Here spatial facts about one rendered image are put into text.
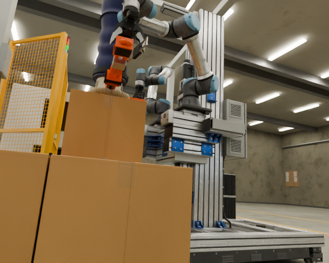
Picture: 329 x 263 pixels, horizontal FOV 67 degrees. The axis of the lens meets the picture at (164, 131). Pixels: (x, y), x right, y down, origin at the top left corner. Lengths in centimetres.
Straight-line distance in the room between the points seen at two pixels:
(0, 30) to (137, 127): 208
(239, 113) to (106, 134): 123
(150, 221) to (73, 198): 21
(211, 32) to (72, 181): 194
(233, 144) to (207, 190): 42
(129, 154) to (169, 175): 61
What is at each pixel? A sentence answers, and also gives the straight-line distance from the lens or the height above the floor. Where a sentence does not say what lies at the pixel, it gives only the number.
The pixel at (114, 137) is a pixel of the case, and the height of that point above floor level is 72.
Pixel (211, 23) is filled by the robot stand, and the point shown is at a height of 192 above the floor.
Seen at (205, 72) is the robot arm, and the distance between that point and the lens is 174.
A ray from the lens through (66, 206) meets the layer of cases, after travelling 68.
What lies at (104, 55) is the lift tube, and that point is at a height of 130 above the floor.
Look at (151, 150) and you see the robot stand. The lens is 209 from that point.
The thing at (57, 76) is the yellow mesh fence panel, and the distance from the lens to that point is 293.
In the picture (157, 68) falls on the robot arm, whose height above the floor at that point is 162.
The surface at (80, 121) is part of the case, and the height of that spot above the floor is 78.
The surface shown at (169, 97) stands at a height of 240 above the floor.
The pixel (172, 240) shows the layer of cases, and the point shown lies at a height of 34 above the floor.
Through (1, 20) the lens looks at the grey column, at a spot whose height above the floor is 200.
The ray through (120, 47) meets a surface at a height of 105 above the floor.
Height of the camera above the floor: 47
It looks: 13 degrees up
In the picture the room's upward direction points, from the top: 4 degrees clockwise
